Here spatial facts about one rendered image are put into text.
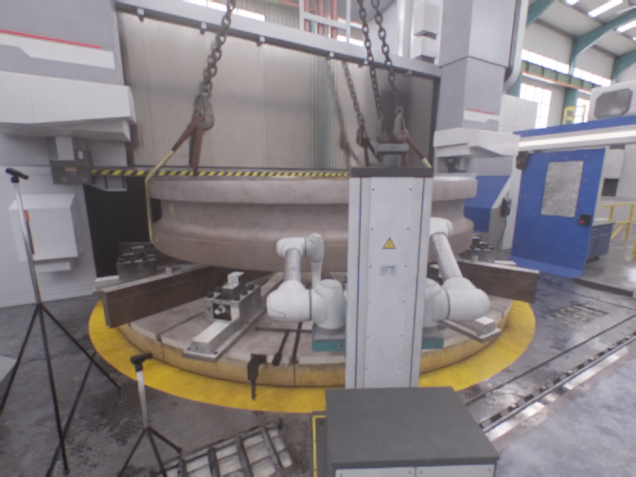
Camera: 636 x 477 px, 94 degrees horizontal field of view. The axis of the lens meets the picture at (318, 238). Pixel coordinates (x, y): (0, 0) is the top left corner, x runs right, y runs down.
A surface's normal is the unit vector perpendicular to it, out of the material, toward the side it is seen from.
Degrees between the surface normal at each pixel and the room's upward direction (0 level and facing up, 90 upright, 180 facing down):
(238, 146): 90
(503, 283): 90
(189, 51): 90
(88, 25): 90
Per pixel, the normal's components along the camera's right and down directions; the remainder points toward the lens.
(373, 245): 0.04, 0.19
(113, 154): 0.47, 0.17
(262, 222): -0.20, 0.19
